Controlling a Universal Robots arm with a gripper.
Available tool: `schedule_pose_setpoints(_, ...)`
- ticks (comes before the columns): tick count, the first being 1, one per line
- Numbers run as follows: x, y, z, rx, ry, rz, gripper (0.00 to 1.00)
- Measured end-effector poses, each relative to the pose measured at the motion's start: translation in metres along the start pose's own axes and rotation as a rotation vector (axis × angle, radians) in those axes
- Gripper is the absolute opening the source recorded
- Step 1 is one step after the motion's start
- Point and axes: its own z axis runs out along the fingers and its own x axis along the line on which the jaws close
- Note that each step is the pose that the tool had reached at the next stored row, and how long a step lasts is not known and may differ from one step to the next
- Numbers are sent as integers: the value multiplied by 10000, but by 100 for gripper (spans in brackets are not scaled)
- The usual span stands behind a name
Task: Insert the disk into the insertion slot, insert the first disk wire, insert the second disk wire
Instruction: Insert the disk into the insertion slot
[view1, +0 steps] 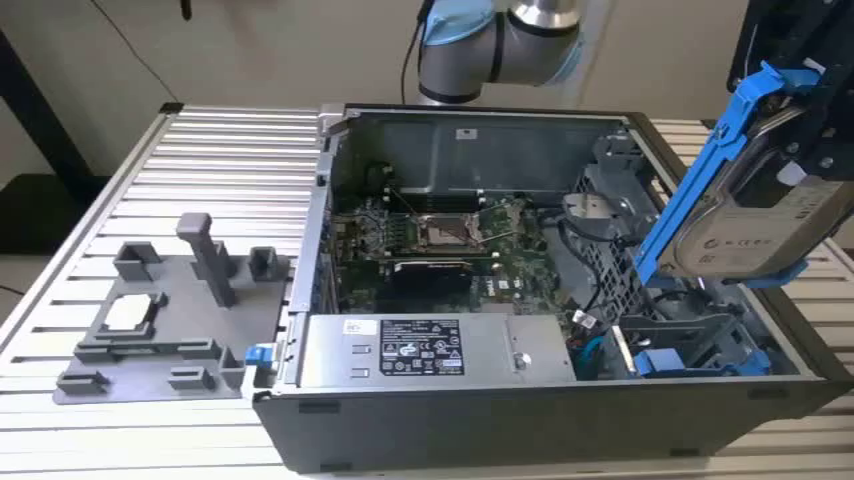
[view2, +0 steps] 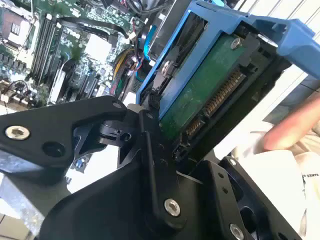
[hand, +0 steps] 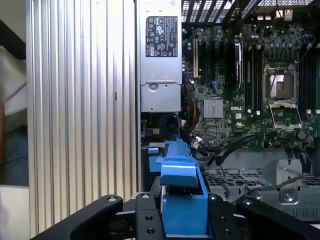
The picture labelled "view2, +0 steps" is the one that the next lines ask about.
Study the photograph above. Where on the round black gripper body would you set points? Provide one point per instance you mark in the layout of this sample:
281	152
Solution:
105	212

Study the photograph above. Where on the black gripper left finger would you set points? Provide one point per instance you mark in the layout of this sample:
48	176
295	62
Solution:
50	125

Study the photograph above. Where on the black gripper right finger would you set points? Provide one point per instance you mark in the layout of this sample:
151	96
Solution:
217	180

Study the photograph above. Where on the hard disk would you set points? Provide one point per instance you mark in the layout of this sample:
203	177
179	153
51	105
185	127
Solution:
200	105

